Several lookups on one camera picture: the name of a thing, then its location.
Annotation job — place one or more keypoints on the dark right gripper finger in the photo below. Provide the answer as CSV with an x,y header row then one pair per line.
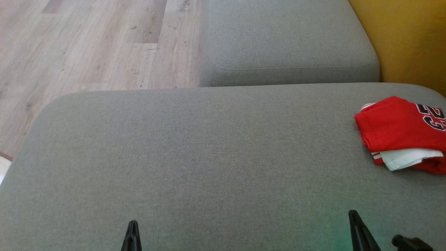
x,y
362,237

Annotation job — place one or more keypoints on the large grey sofa seat cushion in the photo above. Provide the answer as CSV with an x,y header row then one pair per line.
x,y
209,167

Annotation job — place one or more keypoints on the red and white basketball jersey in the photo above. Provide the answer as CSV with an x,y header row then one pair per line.
x,y
393,125

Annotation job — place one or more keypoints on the medium grey sofa seat cushion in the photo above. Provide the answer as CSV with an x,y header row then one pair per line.
x,y
285,35

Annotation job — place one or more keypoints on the wide yellow sofa backrest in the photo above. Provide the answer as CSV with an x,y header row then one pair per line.
x,y
414,38

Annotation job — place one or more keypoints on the red shorts with white stripes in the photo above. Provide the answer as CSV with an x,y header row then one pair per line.
x,y
432,167

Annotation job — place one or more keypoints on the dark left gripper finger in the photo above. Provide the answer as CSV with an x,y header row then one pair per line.
x,y
132,238

